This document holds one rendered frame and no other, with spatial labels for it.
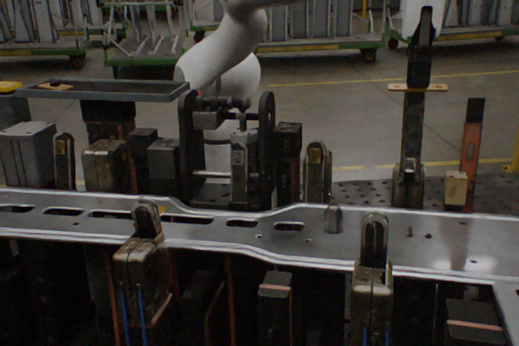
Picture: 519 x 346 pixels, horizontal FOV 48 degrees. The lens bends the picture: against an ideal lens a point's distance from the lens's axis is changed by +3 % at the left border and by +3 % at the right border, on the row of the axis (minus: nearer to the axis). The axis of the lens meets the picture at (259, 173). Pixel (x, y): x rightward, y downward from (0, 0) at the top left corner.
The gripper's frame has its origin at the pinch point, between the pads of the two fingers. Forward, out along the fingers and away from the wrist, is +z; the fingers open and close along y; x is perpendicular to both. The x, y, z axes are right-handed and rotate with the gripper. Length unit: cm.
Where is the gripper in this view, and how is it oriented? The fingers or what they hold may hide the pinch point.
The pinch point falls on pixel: (418, 71)
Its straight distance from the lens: 89.9
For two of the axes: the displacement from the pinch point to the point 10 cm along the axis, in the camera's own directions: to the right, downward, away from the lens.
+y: -2.1, 3.6, -9.1
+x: 9.8, 0.5, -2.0
